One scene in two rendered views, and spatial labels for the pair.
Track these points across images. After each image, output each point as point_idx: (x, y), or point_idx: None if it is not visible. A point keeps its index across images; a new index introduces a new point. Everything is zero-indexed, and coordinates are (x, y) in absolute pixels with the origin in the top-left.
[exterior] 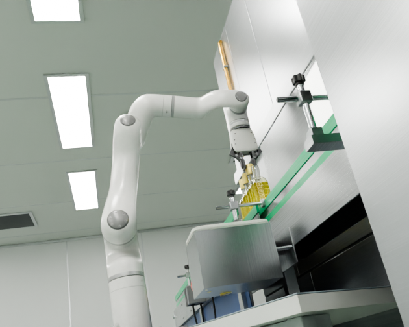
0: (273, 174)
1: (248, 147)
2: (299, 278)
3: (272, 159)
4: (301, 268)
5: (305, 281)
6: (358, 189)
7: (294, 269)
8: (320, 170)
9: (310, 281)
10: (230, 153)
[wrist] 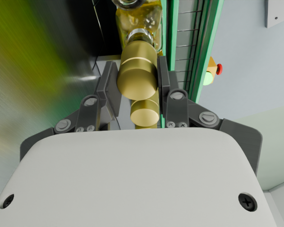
0: (53, 123)
1: (101, 147)
2: (104, 42)
3: (13, 147)
4: (99, 32)
5: (102, 24)
6: None
7: (105, 55)
8: None
9: (98, 8)
10: (260, 135)
